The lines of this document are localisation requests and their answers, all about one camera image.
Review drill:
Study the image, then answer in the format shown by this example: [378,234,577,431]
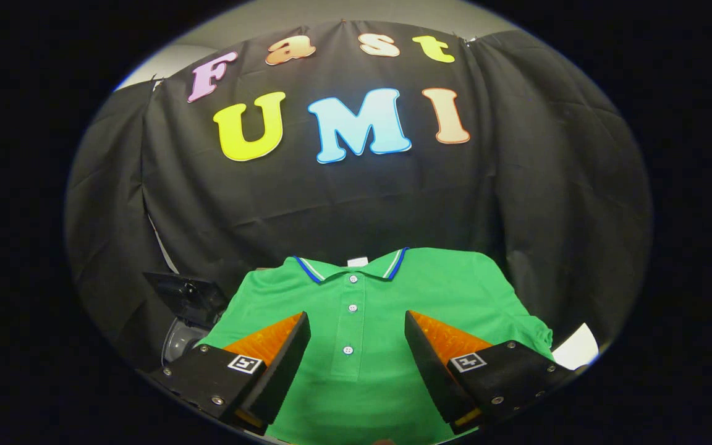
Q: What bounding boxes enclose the black backdrop cloth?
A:
[64,20,653,371]

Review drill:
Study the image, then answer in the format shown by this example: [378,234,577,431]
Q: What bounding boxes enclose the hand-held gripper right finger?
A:
[404,310,579,435]

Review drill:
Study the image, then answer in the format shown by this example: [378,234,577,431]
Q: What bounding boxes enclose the green polo shirt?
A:
[198,247,554,445]

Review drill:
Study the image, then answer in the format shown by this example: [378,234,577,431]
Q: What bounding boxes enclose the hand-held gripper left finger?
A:
[148,311,312,433]

